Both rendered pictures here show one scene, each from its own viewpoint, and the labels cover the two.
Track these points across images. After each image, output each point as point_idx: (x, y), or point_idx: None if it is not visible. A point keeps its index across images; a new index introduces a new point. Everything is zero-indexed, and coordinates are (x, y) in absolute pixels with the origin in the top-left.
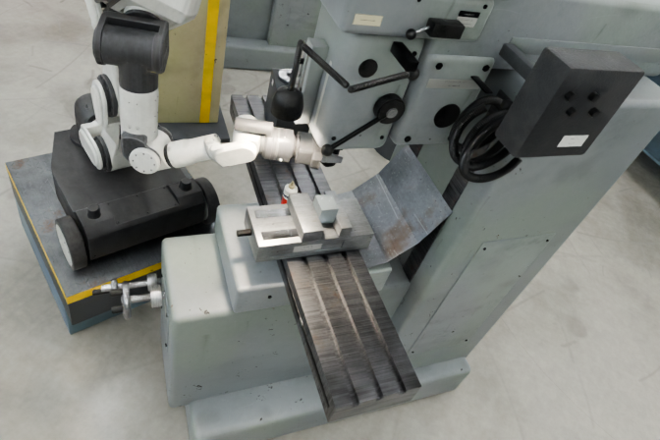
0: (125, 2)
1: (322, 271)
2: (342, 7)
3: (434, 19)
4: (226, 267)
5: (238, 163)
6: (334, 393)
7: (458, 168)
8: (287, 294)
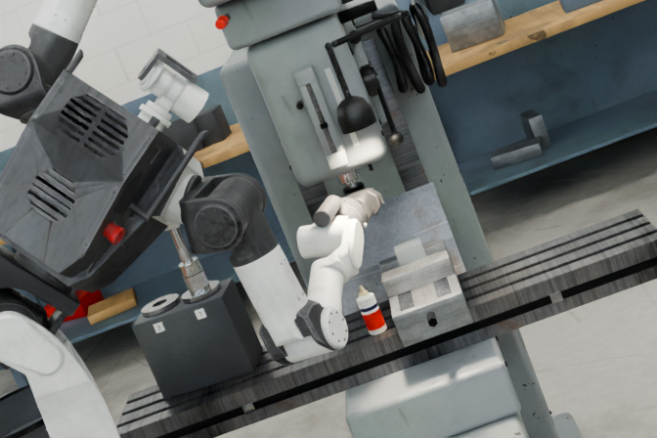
0: (181, 179)
1: (489, 284)
2: None
3: None
4: (451, 413)
5: (362, 251)
6: (648, 241)
7: (391, 147)
8: (509, 330)
